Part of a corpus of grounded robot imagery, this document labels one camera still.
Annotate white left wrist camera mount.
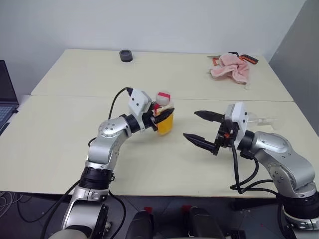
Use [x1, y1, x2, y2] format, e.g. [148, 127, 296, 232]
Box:
[128, 87, 152, 130]

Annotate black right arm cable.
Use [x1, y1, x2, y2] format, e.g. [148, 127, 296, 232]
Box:
[229, 141, 280, 195]

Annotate black round cap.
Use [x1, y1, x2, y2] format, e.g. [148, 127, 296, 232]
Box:
[119, 49, 134, 63]

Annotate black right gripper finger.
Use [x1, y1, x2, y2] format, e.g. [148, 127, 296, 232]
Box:
[194, 110, 226, 124]
[183, 132, 219, 156]

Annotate dark rounded shape red tab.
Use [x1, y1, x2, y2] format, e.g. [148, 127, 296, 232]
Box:
[126, 206, 155, 239]
[181, 205, 226, 239]

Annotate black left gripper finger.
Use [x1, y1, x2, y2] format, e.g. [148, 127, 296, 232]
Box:
[155, 108, 175, 124]

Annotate orange black hand tool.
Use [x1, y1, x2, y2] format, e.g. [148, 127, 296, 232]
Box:
[207, 51, 258, 66]

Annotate white floor cables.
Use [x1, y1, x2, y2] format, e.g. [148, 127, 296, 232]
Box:
[0, 191, 23, 213]

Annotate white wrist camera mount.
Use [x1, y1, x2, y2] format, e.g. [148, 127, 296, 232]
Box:
[128, 87, 152, 130]
[225, 102, 249, 143]

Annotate pink towel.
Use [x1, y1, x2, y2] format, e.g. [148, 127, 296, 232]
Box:
[210, 53, 252, 87]

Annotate dark laptop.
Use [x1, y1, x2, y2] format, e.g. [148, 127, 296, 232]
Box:
[0, 59, 20, 136]

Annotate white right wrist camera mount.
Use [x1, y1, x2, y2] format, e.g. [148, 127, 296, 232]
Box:
[225, 102, 249, 143]

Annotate light grey robot torso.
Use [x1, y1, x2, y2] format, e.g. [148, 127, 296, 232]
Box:
[47, 229, 93, 239]

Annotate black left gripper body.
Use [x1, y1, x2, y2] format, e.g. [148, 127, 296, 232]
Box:
[143, 109, 160, 132]

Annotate clear wine glass taped stem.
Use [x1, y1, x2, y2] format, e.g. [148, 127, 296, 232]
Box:
[246, 112, 284, 130]

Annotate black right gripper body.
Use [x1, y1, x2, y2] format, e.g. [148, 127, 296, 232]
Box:
[213, 119, 238, 156]

